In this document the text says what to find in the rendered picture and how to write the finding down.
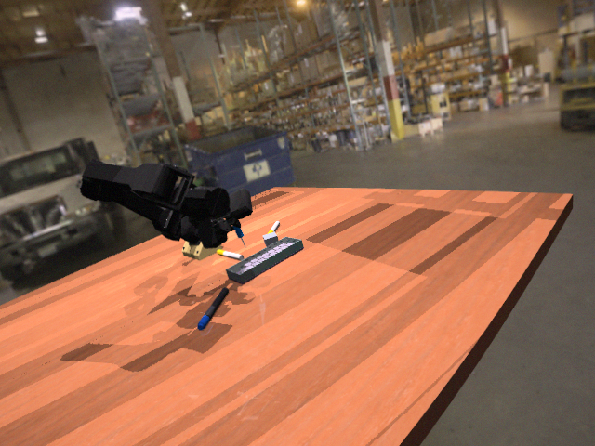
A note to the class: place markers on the dark blue stylus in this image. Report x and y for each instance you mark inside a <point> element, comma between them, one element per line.
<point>239,234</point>

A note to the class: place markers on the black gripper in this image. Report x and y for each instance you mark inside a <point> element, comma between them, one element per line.
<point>240,207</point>

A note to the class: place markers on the black marker with blue cap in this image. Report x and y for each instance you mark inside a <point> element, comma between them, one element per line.
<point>213,308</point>

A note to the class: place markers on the black keyboard with white keys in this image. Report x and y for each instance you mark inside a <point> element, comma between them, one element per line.
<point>270,256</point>

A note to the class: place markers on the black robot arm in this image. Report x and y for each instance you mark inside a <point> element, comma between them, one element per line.
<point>155,184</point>

